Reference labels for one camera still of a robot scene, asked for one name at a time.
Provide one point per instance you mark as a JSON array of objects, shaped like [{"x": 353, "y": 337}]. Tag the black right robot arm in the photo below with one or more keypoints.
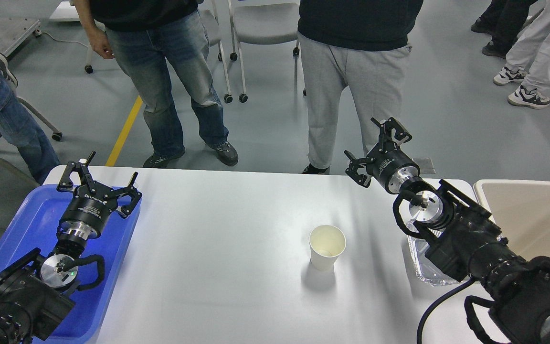
[{"x": 462, "y": 241}]

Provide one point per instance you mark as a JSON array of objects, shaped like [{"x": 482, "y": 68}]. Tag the grey chair on castors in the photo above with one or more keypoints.
[{"x": 269, "y": 24}]

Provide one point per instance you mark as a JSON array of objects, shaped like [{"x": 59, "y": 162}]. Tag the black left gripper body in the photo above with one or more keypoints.
[{"x": 88, "y": 210}]

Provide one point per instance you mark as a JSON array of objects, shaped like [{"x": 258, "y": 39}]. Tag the person in grey sweatpants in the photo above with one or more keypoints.
[{"x": 357, "y": 44}]

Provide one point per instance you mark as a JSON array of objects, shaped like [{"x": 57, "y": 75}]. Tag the white paper cup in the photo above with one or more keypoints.
[{"x": 327, "y": 243}]

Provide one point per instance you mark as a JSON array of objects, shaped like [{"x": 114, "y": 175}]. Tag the person in blue jeans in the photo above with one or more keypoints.
[{"x": 145, "y": 37}]

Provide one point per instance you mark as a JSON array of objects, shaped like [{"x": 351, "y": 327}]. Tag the aluminium foil tray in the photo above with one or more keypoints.
[{"x": 425, "y": 270}]

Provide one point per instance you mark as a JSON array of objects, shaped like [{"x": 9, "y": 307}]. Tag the person in black trousers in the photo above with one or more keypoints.
[{"x": 503, "y": 20}]

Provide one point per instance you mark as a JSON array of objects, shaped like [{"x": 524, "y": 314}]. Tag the person in white trousers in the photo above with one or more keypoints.
[{"x": 528, "y": 62}]

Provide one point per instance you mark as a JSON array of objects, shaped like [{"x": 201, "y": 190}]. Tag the blue plastic tray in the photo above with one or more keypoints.
[{"x": 35, "y": 225}]

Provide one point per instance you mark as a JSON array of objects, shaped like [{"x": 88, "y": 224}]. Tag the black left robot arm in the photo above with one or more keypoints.
[{"x": 60, "y": 255}]

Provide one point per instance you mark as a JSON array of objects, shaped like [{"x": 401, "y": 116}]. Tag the grey metal cart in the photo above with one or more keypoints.
[{"x": 14, "y": 31}]

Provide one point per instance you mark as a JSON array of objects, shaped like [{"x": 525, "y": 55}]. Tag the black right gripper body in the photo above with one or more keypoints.
[{"x": 391, "y": 168}]

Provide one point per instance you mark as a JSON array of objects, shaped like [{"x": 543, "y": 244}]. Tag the beige plastic bin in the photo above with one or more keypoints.
[{"x": 522, "y": 210}]

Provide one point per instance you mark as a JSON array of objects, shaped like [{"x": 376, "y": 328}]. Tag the person in jeans at left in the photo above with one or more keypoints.
[{"x": 19, "y": 128}]

